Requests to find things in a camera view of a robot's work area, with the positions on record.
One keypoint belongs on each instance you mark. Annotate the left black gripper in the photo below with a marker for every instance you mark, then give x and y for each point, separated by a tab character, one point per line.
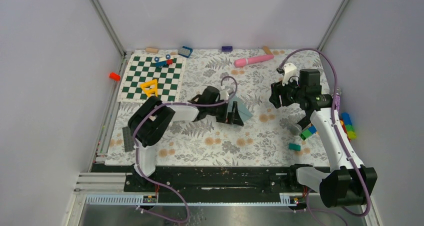
233	118

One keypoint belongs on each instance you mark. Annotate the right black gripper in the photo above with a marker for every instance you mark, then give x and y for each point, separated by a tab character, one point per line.
277	89

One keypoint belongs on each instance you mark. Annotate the teal green envelope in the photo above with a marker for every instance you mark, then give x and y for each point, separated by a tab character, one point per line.
243	111

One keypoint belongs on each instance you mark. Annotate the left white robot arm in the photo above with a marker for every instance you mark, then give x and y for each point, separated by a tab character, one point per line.
149	123

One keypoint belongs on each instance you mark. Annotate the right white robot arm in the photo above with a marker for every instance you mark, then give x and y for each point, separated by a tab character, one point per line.
349	182

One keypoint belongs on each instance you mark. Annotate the floral patterned table mat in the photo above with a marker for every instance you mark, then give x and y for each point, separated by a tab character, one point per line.
264	139

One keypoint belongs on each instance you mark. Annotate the purple glitter microphone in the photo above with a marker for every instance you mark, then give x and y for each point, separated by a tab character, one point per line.
337	99

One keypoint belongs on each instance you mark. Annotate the beige wooden cylinder right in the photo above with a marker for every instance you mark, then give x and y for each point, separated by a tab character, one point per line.
267	50

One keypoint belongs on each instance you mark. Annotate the beige wooden cylinder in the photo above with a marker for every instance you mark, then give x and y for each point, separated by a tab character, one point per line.
151	50
267	50

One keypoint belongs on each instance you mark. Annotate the teal small block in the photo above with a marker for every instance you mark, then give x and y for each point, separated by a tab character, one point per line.
294	147

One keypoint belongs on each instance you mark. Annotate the pink marker pen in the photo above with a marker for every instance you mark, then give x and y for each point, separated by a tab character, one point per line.
239	63

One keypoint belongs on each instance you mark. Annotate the colourful stacked block toy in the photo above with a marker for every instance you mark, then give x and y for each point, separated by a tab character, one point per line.
346	124

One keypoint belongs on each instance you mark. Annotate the purple lego brick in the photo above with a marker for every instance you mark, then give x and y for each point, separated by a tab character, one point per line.
226	48

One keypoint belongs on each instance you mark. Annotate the blue grey lego brick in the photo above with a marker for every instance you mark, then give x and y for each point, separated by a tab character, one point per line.
185	51

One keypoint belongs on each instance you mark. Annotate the blue red toy car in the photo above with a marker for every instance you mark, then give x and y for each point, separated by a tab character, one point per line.
163	61

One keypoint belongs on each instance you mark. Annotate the green white chessboard mat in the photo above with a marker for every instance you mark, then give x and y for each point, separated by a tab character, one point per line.
141	69

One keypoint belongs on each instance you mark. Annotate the beige wooden cylinder left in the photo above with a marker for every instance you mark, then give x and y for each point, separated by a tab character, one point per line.
151	50

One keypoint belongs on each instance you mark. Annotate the dark grey lego baseplate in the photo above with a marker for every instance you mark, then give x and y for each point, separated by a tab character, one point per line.
128	141

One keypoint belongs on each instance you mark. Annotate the red cylinder block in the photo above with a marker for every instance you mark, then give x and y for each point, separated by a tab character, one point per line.
114	76

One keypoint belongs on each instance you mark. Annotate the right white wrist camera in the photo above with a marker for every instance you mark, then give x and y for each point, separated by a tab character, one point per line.
288	71

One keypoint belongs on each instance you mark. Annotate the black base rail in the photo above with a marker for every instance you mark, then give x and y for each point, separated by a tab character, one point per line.
216	184

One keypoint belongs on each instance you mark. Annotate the yellow triangle frame toy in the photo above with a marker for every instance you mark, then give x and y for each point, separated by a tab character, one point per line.
150	88

